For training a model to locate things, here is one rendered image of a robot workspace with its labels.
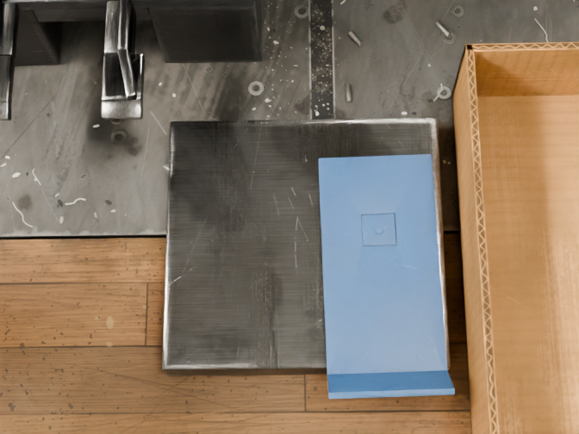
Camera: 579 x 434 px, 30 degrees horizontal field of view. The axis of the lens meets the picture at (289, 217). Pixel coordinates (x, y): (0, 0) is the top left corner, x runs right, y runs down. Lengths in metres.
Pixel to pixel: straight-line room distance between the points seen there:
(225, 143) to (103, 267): 0.11
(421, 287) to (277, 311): 0.09
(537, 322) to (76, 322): 0.28
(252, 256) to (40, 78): 0.20
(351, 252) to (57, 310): 0.19
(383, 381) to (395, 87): 0.21
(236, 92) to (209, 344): 0.17
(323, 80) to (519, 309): 0.20
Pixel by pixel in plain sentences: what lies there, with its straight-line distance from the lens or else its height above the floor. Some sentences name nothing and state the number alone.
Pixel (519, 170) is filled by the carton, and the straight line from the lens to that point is 0.70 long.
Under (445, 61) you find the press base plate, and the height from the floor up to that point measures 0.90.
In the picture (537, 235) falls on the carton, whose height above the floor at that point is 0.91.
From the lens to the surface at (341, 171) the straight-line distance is 0.67.
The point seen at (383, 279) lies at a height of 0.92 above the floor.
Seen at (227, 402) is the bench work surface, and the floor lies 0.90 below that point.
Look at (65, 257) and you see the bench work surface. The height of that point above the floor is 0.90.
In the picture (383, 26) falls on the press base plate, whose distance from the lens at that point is 0.74.
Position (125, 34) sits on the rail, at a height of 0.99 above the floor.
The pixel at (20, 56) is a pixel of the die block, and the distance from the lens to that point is 0.74.
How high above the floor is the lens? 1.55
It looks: 71 degrees down
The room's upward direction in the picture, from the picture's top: 5 degrees counter-clockwise
